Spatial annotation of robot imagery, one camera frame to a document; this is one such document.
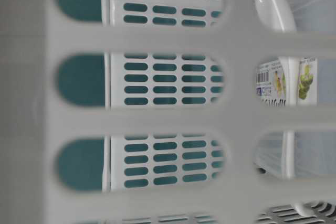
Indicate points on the white plastic shopping basket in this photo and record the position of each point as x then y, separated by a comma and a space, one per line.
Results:
36, 123

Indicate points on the white ceramic chinese spoon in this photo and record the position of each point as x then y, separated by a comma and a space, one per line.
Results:
276, 15

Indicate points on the clear plastic container with label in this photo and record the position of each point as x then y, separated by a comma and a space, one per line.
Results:
306, 81

